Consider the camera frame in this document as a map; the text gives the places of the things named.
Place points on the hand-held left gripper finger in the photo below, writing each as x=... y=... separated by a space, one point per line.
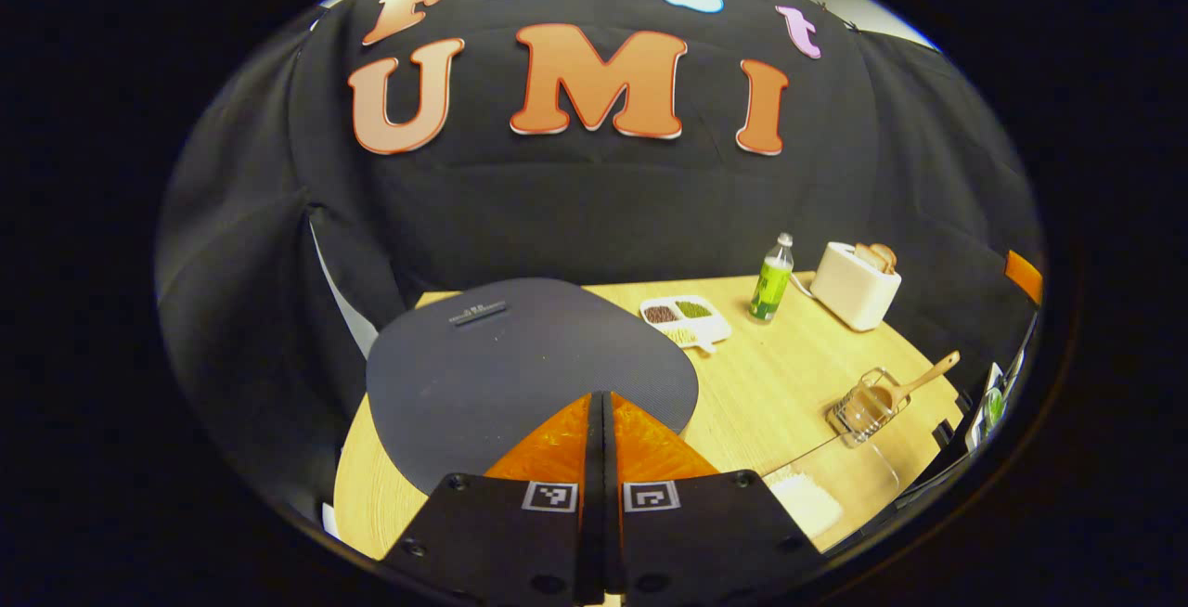
x=592 y=533
x=613 y=533

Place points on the wooden spoon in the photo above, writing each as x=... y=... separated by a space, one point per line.
x=919 y=380

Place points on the grey rice cooker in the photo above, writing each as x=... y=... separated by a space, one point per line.
x=501 y=366

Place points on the toasted bread slice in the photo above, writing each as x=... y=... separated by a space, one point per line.
x=886 y=256
x=868 y=256

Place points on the white toaster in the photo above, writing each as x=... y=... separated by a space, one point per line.
x=849 y=296

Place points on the white divided bean dish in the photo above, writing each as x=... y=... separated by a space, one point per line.
x=685 y=321

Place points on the green label plastic bottle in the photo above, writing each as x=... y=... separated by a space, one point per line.
x=770 y=287

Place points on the clear plastic container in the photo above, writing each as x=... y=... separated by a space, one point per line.
x=863 y=477

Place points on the black backdrop cloth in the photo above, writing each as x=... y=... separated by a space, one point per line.
x=603 y=208

